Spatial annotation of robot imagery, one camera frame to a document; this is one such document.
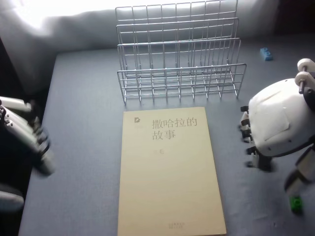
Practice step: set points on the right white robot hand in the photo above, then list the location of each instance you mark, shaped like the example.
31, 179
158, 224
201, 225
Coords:
273, 123

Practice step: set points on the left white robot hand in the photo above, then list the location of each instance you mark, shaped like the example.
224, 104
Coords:
27, 132

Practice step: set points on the beige paperback book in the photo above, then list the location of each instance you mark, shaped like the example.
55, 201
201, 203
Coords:
172, 177

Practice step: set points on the blue toy brick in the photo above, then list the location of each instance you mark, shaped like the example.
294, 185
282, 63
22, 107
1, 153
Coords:
267, 54

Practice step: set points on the green toy brick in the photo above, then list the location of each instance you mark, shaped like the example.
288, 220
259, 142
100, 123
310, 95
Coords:
296, 204

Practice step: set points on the white backdrop cloth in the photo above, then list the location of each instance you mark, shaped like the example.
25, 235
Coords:
73, 29

